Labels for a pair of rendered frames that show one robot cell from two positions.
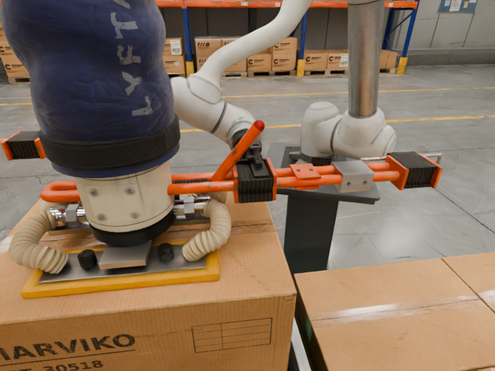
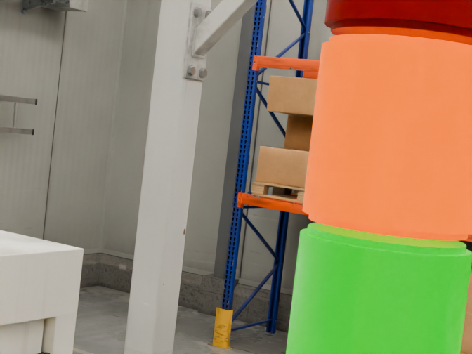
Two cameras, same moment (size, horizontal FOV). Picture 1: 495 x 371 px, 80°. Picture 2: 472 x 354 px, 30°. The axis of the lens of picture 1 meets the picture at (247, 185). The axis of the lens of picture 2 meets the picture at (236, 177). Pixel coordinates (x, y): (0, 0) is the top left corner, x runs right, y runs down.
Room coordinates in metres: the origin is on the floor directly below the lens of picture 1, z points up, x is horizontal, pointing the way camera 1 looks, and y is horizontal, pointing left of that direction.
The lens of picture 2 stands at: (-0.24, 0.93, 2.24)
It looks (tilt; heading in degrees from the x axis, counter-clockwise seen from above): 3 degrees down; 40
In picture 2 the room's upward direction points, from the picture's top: 6 degrees clockwise
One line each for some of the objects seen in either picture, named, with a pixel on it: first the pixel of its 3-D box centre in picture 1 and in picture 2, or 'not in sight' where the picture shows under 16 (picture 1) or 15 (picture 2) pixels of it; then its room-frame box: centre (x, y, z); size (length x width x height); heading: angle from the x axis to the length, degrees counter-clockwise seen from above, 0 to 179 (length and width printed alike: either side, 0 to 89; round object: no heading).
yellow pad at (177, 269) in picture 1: (128, 260); not in sight; (0.41, 0.22, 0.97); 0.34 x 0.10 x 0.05; 97
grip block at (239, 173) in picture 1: (253, 179); not in sight; (0.54, -0.01, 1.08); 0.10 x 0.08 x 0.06; 7
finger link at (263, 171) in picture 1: (258, 169); not in sight; (0.54, -0.02, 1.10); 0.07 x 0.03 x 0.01; 8
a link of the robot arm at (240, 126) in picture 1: (244, 140); not in sight; (0.77, 0.01, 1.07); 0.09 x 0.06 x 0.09; 98
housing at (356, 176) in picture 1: (350, 176); not in sight; (0.57, -0.22, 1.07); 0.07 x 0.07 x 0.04; 7
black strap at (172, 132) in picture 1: (116, 131); not in sight; (0.51, 0.24, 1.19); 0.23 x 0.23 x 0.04
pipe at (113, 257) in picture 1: (134, 213); not in sight; (0.51, 0.24, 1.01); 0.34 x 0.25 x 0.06; 97
